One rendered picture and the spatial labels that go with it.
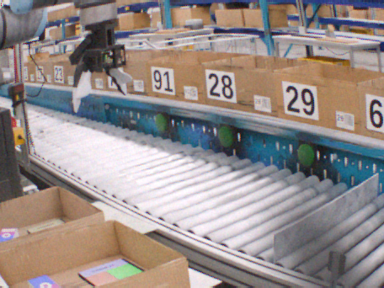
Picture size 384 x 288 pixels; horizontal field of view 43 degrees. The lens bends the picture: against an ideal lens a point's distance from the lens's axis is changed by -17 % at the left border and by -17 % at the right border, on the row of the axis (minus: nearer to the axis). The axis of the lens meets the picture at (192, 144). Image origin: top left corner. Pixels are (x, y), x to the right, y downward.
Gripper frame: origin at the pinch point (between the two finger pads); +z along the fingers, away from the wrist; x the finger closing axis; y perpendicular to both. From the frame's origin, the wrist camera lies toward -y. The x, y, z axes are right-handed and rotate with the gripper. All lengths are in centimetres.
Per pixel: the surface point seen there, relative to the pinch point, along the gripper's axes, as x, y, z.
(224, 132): 69, -26, 30
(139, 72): 86, -89, 16
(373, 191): 56, 45, 33
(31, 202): -11.9, -27.2, 28.0
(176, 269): -13.0, 34.5, 25.1
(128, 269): -12.4, 17.9, 31.8
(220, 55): 112, -63, 11
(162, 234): 12.2, 2.4, 37.1
